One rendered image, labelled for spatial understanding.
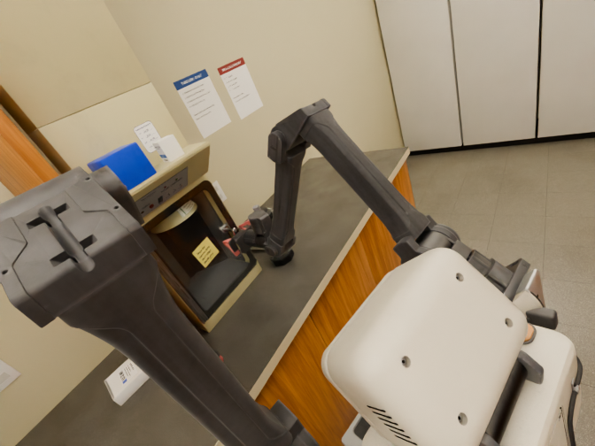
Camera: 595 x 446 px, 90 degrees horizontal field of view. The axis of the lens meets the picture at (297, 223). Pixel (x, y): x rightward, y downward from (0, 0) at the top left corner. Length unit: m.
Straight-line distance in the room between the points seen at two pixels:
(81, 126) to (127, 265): 0.75
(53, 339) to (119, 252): 1.22
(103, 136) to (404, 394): 0.88
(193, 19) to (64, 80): 0.95
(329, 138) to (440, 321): 0.38
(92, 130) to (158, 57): 0.73
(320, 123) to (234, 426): 0.49
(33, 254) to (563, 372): 0.53
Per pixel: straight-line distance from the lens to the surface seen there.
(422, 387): 0.35
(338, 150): 0.59
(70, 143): 0.94
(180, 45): 1.69
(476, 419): 0.39
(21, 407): 1.51
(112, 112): 0.98
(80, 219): 0.25
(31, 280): 0.23
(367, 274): 1.48
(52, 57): 0.98
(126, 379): 1.24
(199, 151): 0.95
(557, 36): 3.42
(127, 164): 0.85
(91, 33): 1.03
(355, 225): 1.29
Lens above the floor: 1.66
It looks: 30 degrees down
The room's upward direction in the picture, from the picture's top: 25 degrees counter-clockwise
